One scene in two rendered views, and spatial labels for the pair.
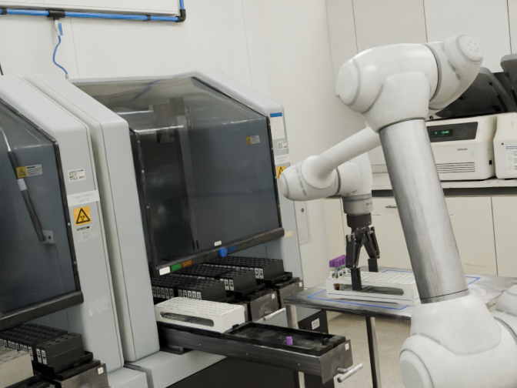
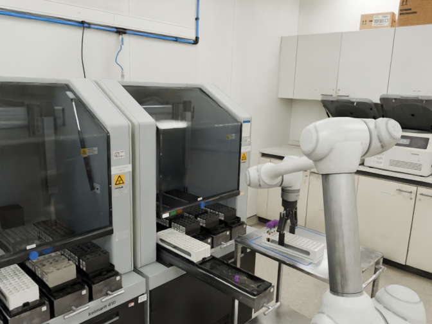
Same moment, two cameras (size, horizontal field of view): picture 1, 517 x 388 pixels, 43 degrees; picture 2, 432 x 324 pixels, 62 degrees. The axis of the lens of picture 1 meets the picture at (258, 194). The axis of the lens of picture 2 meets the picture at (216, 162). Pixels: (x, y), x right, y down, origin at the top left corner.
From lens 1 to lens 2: 0.37 m
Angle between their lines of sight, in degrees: 6
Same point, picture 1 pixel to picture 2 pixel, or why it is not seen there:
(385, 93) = (333, 153)
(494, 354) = not seen: outside the picture
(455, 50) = (384, 130)
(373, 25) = (307, 60)
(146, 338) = (148, 254)
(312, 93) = (264, 95)
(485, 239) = not seen: hidden behind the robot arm
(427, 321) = (333, 309)
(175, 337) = (166, 256)
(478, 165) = not seen: hidden behind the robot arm
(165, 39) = (184, 54)
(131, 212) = (150, 179)
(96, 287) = (122, 224)
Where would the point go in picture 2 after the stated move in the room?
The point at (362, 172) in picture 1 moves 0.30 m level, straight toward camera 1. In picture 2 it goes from (297, 176) to (301, 194)
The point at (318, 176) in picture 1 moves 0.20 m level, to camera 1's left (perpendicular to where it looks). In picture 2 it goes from (270, 177) to (225, 176)
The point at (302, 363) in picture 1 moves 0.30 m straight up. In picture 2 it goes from (243, 297) to (247, 227)
